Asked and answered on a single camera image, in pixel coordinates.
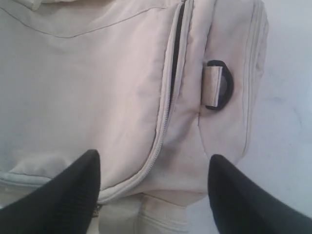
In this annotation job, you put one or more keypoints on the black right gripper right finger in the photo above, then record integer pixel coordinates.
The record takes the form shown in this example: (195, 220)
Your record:
(240, 206)

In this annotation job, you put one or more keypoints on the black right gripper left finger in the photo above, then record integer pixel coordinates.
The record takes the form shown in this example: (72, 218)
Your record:
(64, 205)

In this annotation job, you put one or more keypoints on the cream fabric duffel bag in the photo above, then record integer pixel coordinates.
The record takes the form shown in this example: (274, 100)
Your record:
(155, 86)

